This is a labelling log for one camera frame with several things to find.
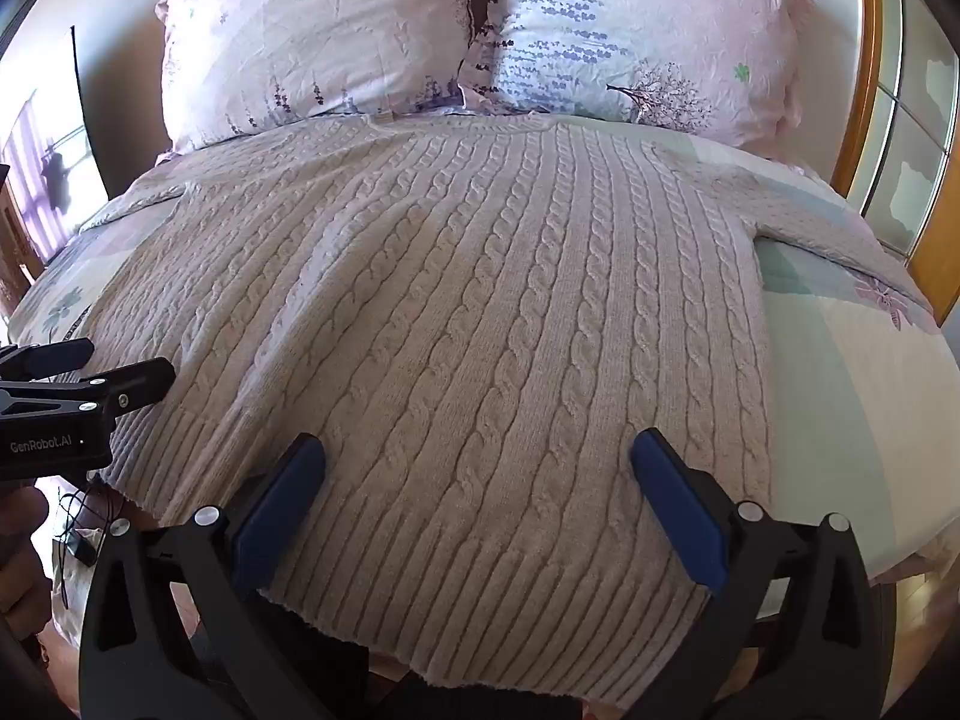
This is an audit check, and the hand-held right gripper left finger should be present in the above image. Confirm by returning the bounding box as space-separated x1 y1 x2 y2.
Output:
78 433 328 720

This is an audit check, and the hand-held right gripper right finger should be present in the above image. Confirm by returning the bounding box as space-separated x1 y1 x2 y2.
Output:
630 427 877 720

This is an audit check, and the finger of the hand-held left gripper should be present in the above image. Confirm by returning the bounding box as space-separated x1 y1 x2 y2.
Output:
0 358 177 421
0 338 95 382

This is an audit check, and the beige cable-knit sweater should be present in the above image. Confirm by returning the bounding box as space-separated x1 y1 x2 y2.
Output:
79 111 940 710

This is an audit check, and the person's left hand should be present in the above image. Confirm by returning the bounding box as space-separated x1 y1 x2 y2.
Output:
0 486 55 642

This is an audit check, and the purple curtain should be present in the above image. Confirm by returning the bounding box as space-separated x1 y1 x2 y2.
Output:
0 86 110 263

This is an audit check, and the pastel floral bed sheet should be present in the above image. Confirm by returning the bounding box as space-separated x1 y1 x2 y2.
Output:
6 131 960 650

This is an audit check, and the pink floral pillow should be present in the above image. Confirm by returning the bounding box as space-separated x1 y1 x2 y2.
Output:
155 0 475 155
457 0 827 151

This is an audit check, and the black cable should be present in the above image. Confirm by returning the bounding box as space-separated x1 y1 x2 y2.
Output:
51 474 125 608

